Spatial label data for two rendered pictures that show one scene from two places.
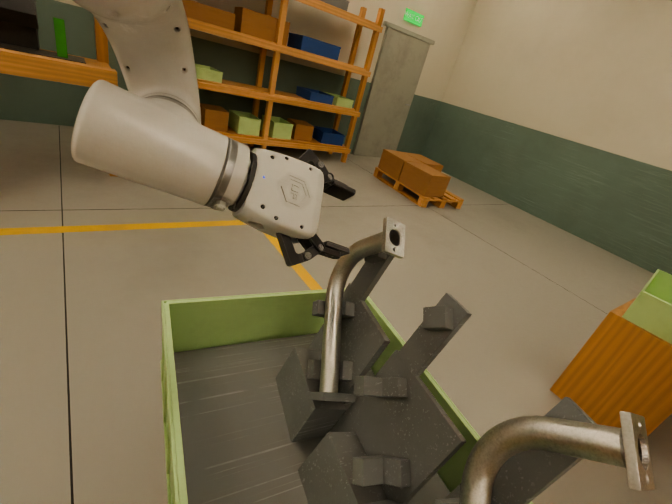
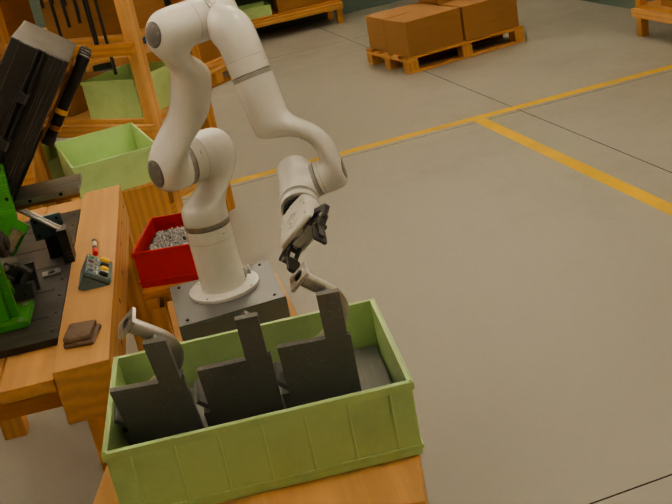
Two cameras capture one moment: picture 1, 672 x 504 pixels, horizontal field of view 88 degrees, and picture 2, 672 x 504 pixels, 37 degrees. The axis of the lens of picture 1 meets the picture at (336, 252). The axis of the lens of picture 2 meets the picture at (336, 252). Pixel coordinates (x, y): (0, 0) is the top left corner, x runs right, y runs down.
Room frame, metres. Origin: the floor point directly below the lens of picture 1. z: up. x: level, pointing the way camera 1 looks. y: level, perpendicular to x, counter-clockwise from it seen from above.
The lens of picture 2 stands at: (1.40, -1.62, 1.95)
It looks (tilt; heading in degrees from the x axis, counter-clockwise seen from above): 22 degrees down; 118
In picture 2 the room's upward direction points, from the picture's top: 11 degrees counter-clockwise
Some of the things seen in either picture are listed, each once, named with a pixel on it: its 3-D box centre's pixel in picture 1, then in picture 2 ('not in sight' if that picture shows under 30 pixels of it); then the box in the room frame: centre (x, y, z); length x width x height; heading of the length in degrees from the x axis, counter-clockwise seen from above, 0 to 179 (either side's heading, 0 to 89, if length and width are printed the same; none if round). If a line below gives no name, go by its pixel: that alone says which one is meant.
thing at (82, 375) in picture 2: not in sight; (99, 279); (-0.63, 0.60, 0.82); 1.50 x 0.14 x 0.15; 125
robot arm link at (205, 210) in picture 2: not in sight; (206, 177); (-0.02, 0.42, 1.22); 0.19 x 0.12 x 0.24; 65
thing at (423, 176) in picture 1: (419, 177); not in sight; (5.35, -0.91, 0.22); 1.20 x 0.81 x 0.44; 36
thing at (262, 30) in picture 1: (268, 68); not in sight; (5.11, 1.53, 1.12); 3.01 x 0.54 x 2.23; 131
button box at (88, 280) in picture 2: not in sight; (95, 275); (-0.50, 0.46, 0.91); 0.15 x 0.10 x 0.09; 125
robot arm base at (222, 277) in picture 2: not in sight; (216, 256); (-0.03, 0.39, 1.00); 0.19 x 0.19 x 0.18
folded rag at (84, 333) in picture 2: not in sight; (81, 333); (-0.29, 0.11, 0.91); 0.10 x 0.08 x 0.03; 115
